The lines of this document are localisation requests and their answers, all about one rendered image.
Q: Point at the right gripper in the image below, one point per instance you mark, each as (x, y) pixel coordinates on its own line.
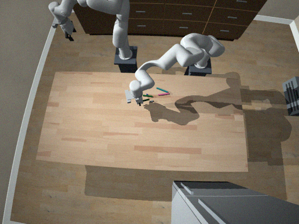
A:
(68, 29)

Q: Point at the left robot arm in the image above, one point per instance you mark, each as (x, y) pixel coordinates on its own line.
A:
(194, 49)

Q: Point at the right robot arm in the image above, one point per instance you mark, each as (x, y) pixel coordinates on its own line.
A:
(120, 8)

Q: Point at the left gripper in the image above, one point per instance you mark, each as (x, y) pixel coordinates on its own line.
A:
(140, 101)

